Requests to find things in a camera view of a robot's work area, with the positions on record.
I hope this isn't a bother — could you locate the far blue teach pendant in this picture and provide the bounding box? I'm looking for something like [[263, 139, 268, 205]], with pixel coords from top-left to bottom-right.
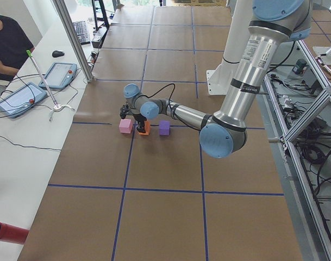
[[44, 62, 78, 90]]

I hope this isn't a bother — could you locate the dark purple foam cube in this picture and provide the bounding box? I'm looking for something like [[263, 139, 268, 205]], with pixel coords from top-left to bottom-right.
[[159, 120, 170, 136]]

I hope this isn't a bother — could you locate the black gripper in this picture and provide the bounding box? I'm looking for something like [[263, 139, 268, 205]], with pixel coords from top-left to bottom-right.
[[134, 113, 147, 133]]

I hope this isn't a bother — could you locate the metal rod green tip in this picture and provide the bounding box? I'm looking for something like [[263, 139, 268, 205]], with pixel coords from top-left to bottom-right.
[[26, 49, 76, 122]]

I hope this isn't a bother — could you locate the black keyboard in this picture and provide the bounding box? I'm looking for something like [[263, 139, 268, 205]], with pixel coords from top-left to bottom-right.
[[72, 21, 90, 45]]

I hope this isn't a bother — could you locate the person in black shirt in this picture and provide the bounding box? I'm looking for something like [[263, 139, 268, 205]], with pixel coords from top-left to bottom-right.
[[0, 15, 35, 82]]

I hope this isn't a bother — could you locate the orange foam cube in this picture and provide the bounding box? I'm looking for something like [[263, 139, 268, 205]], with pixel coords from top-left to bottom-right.
[[136, 121, 151, 135]]

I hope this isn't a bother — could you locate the aluminium frame rail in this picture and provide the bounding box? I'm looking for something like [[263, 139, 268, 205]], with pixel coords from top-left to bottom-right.
[[259, 41, 331, 260]]

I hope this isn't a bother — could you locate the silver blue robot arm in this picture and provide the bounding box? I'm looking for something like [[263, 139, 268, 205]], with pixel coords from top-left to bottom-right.
[[120, 1, 313, 158]]

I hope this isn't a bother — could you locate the blue teach pendant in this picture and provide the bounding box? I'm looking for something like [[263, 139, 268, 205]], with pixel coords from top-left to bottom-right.
[[44, 62, 78, 90], [0, 82, 47, 118]]

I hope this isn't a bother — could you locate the red cylinder tube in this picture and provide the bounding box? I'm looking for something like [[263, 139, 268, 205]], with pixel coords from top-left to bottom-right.
[[0, 222, 29, 245]]

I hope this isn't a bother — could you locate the aluminium frame post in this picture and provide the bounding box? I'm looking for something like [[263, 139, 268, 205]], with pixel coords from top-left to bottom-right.
[[52, 0, 93, 83]]

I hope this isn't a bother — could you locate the near blue teach pendant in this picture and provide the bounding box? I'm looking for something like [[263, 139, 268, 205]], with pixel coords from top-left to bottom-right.
[[0, 82, 47, 118]]

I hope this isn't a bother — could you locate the black computer mouse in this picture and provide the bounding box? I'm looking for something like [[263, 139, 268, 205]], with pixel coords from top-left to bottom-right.
[[52, 50, 65, 58]]

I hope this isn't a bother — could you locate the light pink foam cube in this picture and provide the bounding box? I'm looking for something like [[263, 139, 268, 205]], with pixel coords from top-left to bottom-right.
[[118, 119, 133, 134]]

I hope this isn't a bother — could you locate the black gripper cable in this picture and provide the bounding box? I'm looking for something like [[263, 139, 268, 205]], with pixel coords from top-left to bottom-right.
[[146, 83, 209, 128]]

